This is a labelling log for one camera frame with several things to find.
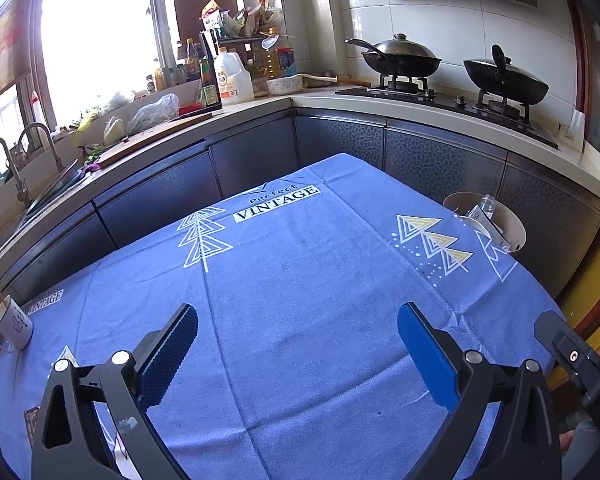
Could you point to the pile of seasoning packets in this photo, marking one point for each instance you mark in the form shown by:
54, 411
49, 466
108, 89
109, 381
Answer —
240, 17

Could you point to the row of small condiment bottles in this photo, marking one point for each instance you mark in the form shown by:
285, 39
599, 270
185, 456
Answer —
167, 77

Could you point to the small steel faucet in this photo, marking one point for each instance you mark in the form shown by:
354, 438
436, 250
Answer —
10, 165

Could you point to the black tray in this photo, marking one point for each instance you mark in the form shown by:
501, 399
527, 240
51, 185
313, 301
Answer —
200, 109

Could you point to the black wok with steel lid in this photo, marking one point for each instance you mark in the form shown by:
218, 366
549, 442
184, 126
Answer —
405, 57

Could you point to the beige round trash bin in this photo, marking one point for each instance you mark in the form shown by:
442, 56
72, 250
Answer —
512, 230

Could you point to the grey kitchen counter cabinet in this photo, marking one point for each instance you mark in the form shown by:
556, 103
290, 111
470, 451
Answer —
340, 135

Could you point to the white plastic holder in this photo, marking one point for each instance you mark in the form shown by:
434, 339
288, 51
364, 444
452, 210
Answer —
575, 125

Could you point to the white plastic basket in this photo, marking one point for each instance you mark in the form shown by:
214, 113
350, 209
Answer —
285, 86

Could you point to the black gas stove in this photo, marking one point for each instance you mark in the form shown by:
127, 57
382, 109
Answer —
445, 102

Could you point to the pale cabbage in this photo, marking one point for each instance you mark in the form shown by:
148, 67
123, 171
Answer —
114, 130

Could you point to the white mug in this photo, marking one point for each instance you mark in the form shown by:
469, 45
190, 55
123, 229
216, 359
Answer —
12, 325

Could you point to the wooden chopping board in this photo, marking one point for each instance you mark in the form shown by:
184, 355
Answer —
150, 139

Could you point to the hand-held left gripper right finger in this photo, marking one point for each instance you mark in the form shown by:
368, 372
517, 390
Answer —
425, 355

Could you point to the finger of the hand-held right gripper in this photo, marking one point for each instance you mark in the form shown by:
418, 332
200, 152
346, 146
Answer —
572, 355

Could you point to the white carton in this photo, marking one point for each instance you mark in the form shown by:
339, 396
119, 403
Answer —
490, 234

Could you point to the yellow plastic bag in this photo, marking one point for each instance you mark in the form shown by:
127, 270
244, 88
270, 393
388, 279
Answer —
86, 127

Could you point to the steel kitchen sink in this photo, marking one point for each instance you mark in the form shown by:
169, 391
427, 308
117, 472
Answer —
55, 190

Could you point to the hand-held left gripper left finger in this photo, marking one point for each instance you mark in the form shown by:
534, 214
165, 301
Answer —
167, 360

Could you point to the green vegetable scraps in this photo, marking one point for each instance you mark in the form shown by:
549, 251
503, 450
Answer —
91, 159

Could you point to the green label sauce bottle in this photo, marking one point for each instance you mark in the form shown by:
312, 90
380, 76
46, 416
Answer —
209, 85

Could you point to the brown cardboard sheet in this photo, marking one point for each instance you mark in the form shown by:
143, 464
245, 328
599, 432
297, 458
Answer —
200, 5

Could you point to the clear plastic bag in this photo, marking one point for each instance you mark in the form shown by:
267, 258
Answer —
152, 112

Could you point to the kitchen window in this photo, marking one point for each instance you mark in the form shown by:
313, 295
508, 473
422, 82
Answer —
95, 35

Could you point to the blue printed tablecloth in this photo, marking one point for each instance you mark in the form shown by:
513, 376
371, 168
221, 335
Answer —
305, 270

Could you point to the clear plastic bottle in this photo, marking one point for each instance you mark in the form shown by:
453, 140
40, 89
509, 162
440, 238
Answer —
486, 206

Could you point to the white plastic jug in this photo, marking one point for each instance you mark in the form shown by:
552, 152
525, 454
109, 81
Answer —
235, 82

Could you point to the white dish soap bottle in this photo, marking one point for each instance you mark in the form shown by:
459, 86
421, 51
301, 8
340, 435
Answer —
37, 110

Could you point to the dark sauce bottle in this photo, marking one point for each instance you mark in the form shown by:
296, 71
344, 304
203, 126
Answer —
194, 62

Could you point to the person's right hand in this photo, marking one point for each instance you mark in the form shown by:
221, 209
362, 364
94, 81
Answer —
566, 442

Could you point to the large cooking oil bottle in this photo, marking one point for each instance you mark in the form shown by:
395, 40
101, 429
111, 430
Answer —
282, 60

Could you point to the small dark packet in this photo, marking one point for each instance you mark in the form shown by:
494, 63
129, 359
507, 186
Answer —
32, 427

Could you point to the tall steel faucet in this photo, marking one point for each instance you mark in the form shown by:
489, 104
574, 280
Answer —
50, 145

